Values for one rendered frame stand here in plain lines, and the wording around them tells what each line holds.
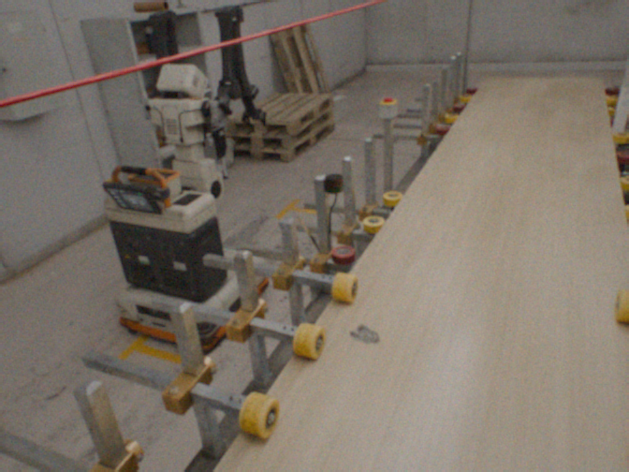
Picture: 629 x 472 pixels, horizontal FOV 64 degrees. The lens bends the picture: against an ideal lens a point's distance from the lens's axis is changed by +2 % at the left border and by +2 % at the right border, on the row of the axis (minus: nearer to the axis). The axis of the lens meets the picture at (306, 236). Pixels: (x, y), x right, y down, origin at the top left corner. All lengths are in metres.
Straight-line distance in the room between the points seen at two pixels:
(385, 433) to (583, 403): 0.43
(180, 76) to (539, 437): 2.21
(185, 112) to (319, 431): 1.88
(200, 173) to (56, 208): 1.74
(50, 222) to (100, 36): 1.43
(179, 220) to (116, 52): 2.08
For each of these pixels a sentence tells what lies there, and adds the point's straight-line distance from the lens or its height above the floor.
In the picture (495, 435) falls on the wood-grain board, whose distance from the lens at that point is 1.15.
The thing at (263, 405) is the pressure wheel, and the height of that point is 0.98.
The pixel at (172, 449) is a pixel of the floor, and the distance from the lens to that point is 2.39.
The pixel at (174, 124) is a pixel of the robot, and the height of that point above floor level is 1.12.
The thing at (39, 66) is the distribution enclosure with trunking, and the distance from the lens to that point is 3.87.
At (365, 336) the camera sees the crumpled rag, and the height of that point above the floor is 0.91.
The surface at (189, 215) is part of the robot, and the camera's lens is 2.42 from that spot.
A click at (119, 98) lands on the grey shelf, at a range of 4.36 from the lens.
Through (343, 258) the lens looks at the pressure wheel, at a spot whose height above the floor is 0.90.
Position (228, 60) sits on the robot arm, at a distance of 2.70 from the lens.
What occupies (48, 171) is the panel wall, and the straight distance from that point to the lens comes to 4.18.
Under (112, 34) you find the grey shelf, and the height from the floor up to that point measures 1.45.
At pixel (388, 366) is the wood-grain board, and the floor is 0.90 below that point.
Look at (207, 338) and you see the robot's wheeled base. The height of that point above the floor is 0.12.
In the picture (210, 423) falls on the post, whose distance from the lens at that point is 1.31.
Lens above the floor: 1.75
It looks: 28 degrees down
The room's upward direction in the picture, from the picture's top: 5 degrees counter-clockwise
